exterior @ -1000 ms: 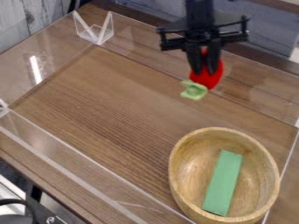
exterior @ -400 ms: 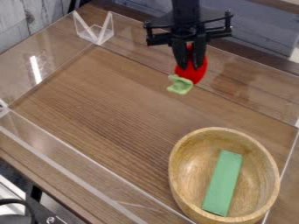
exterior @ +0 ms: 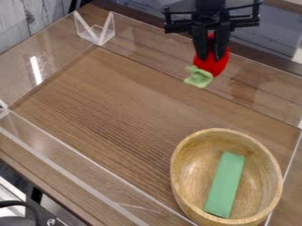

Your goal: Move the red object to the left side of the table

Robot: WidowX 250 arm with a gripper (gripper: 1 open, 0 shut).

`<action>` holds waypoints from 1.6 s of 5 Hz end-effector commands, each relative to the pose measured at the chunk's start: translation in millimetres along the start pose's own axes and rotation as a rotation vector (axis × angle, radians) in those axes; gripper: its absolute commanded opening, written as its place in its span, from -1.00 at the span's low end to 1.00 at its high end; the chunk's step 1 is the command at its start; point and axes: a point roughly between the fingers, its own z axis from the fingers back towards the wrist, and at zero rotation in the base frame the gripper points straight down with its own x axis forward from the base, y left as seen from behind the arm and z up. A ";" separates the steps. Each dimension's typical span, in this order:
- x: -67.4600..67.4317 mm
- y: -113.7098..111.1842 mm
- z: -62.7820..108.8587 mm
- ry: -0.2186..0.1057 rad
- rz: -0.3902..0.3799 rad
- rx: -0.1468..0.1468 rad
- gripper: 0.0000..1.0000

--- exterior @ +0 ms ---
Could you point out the black table leg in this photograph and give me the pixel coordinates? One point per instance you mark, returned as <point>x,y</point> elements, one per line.
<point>33,196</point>

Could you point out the wooden oval bowl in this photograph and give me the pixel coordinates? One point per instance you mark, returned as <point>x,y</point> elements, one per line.
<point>192,169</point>

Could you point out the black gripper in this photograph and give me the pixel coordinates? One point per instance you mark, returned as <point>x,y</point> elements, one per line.
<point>219,15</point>

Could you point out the clear acrylic corner bracket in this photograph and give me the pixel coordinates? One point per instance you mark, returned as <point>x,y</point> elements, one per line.
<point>96,34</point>

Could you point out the clear acrylic barrier panel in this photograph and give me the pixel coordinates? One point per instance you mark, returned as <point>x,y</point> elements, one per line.
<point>100,161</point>

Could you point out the red plush strawberry toy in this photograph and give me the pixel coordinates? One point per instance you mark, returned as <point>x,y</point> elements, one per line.
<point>206,69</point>

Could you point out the green rectangular block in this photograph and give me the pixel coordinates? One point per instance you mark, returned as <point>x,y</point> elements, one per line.
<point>222,194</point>

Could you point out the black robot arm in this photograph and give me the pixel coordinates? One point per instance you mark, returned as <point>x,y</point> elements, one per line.
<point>210,20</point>

